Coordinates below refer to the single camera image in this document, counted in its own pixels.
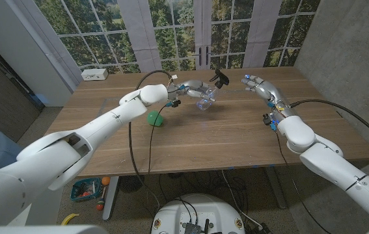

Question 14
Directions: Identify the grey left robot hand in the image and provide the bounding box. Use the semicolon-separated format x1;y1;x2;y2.
167;79;219;105

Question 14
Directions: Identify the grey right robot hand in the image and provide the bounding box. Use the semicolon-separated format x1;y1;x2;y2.
241;73;297;123

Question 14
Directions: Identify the black trigger spray head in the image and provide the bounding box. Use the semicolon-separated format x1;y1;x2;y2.
209;69;230;89

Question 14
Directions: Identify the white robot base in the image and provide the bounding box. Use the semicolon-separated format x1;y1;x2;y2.
151;193;245;234

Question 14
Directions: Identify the green ball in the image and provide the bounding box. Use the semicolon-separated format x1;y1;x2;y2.
147;110;165;127

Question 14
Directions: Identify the white power strip box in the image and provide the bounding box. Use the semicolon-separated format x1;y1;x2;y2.
81;68;109;81

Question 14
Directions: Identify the grey table leg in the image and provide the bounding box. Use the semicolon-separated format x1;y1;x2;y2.
265;167;288;210

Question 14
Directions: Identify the black round fan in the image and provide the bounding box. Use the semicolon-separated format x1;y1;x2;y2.
118;174;145;193

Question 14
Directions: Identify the white table leg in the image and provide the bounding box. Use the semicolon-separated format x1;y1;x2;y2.
102;175;120;222

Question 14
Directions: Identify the teal toy basket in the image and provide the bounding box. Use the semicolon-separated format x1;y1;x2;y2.
70;177;102;203

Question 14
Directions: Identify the colourful toy maraca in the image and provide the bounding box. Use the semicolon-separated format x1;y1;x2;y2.
95;187;107;211

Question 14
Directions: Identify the yellow toy banana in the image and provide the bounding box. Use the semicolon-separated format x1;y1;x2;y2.
61;213;80;226

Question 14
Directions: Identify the white robot torso shell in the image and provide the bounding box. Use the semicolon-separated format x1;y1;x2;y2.
0;224;109;234

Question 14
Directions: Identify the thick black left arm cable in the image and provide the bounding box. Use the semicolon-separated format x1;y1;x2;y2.
128;70;174;209

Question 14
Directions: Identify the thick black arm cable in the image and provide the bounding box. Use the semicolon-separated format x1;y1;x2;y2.
128;70;174;209
290;99;369;147

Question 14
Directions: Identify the thin black left wrist cable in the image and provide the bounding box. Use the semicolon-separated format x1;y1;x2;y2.
147;104;169;176

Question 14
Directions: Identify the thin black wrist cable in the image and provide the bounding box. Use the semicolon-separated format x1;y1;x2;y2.
147;104;169;176
274;129;333;234

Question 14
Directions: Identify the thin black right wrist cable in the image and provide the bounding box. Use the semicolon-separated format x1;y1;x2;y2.
274;129;333;234

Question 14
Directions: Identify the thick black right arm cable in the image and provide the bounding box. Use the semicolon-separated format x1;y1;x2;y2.
290;99;369;147

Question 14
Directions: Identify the white floor cable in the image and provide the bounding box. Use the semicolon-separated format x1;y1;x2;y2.
220;170;264;229

